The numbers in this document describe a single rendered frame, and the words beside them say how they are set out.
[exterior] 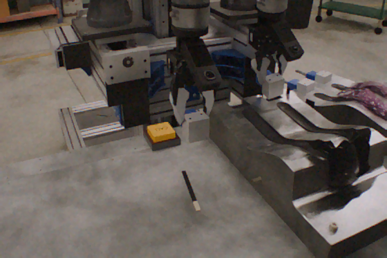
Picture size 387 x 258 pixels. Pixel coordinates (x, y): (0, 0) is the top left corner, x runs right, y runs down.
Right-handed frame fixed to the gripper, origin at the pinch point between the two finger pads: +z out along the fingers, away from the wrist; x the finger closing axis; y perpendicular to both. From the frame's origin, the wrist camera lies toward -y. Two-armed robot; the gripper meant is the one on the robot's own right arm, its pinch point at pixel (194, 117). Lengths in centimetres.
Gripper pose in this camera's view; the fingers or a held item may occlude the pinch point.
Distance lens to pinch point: 81.7
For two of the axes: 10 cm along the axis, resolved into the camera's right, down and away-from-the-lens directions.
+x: -9.1, 2.0, -3.6
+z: 0.0, 8.7, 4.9
